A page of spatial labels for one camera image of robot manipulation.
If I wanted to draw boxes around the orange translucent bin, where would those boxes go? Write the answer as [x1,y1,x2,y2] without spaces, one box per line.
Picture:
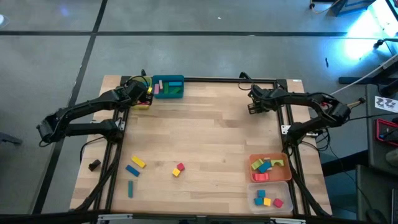
[246,152,293,184]

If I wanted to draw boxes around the dark grey box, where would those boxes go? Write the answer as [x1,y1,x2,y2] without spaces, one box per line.
[356,164,398,224]

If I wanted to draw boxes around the black lamp stand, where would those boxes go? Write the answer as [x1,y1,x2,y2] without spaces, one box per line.
[373,37,398,50]

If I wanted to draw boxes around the red-edged black case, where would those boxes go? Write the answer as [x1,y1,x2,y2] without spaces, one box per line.
[374,118,398,144]

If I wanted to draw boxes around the small black object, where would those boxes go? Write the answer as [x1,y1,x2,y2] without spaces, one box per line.
[88,159,102,172]

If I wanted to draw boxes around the black floor bar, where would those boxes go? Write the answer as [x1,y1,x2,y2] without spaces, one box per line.
[338,76,398,85]

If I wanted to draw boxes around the yellow plank block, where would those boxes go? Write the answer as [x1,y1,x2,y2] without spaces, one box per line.
[131,156,147,169]

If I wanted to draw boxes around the yellow cable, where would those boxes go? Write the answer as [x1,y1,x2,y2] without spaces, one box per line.
[346,98,366,109]

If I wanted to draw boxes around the black stand foot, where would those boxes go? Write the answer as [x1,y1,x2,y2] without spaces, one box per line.
[0,132,23,146]

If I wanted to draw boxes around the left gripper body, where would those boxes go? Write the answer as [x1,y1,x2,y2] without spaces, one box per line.
[124,81,154,106]

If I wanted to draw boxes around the blue-lit stand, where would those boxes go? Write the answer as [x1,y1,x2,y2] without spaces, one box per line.
[329,0,379,16]

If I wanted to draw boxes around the clear plastic bin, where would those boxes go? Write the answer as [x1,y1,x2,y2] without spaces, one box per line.
[246,180,294,215]

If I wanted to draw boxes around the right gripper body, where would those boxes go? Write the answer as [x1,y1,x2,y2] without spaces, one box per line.
[248,84,279,113]

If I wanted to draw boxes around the dark blue plank block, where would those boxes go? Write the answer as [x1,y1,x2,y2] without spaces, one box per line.
[125,164,141,177]

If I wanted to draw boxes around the white cable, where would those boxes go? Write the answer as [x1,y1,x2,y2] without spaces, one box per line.
[329,52,398,96]

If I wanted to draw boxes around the yellow translucent bin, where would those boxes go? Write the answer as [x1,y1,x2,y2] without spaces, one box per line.
[124,75,154,111]

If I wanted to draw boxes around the printed white paper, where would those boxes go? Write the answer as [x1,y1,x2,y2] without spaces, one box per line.
[374,95,398,113]

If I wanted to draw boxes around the teal plastic bin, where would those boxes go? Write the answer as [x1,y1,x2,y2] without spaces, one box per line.
[151,74,185,100]

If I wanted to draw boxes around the dark grey desk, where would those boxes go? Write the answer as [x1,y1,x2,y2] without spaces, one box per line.
[365,83,398,169]

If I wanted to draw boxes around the blue cylinder block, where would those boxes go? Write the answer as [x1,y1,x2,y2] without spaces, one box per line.
[257,161,272,174]

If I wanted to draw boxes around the pale floor cable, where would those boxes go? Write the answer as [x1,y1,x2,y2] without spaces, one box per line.
[309,0,341,15]

